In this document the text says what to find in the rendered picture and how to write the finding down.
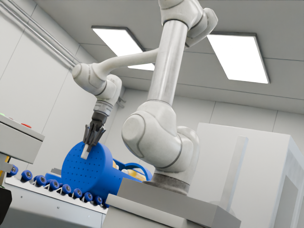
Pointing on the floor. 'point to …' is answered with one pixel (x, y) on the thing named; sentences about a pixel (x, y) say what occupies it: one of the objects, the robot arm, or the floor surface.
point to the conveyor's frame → (4, 202)
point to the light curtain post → (233, 173)
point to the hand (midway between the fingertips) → (86, 151)
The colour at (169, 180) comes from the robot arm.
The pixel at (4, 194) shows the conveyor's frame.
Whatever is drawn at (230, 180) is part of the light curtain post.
